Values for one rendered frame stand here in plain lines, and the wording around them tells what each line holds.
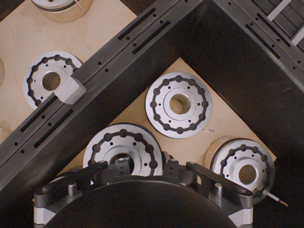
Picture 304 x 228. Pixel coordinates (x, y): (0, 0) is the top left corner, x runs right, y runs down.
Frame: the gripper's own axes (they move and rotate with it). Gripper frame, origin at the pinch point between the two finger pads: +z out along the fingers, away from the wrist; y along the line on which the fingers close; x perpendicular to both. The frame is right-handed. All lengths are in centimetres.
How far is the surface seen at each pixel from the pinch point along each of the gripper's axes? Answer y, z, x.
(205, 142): 10.0, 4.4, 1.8
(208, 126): 10.7, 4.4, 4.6
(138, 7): -2.2, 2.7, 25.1
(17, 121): -23.6, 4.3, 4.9
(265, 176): 18.0, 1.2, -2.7
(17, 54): -25.0, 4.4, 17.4
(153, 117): 0.8, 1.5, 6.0
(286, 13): 28.7, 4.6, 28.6
